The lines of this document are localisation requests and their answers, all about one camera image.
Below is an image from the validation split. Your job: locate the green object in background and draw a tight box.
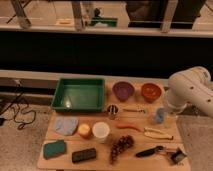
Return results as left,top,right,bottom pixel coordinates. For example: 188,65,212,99
90,8,118,27

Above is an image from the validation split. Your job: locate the small metal cup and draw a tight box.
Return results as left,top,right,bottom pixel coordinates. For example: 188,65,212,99
107,105,119,120

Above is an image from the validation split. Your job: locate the green sponge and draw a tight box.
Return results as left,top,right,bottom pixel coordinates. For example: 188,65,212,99
43,140,66,159

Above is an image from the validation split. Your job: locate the purple grape bunch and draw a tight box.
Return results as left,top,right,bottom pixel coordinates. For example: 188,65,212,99
109,135,134,164

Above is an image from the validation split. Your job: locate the blue plastic cup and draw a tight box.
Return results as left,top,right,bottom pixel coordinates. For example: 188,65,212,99
154,108,165,124

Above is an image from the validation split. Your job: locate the yellow apple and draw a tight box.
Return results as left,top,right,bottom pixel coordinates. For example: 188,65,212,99
77,124,91,139

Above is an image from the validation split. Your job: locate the black handled peeler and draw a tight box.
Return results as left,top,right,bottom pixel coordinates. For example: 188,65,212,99
135,146,164,158

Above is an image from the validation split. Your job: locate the white plastic cup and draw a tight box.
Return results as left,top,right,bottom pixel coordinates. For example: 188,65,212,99
92,122,110,143

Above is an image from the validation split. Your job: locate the black cable on floor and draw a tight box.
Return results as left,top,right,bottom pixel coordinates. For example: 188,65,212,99
0,79,37,131

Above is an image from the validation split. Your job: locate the purple bowl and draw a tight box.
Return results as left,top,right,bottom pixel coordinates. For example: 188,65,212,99
112,81,135,102

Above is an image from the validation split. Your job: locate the orange bowl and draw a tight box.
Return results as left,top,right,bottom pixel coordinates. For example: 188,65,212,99
141,83,162,103

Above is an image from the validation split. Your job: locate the wooden board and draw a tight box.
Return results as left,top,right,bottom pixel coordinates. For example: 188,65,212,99
37,83,191,171

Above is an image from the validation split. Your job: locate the black eraser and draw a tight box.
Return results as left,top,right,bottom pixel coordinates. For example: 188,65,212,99
72,148,97,163

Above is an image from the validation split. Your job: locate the light blue cloth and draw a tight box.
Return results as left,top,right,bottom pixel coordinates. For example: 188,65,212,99
54,117,79,136

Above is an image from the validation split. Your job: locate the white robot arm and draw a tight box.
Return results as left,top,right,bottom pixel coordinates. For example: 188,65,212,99
163,66,213,118

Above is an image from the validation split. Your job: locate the thin metal tool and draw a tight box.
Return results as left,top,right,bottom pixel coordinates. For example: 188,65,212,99
122,108,146,114

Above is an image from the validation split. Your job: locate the green plastic tray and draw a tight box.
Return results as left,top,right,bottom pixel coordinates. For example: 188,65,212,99
51,78,105,112

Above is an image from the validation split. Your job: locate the orange carrot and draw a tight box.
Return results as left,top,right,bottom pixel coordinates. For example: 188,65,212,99
116,124,141,132

